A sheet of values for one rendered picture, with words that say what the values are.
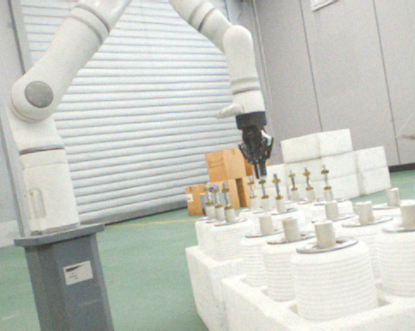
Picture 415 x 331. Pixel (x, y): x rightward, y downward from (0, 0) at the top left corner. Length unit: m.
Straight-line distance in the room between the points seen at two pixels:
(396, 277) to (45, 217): 0.76
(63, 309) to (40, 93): 0.44
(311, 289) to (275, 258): 0.12
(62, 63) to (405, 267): 0.85
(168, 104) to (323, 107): 2.20
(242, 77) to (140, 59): 6.01
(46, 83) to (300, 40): 7.01
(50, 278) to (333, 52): 6.76
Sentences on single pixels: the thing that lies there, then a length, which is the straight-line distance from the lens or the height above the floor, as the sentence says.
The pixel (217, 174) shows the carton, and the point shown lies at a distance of 5.27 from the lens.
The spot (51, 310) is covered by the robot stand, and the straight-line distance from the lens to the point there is 1.19.
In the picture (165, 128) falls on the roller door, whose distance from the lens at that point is 7.21.
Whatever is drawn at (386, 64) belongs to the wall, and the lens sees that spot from 7.14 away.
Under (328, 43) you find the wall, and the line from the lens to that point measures 7.72.
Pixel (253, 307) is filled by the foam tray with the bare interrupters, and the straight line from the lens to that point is 0.73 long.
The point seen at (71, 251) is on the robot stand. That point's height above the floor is 0.26.
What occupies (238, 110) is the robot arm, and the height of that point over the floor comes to 0.50.
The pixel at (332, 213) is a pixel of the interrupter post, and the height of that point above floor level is 0.26.
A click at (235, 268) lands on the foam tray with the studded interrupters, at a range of 1.09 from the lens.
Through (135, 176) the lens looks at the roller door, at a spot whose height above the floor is 0.54.
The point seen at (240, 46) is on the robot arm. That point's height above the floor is 0.64.
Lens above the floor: 0.36
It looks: 3 degrees down
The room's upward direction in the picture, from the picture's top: 10 degrees counter-clockwise
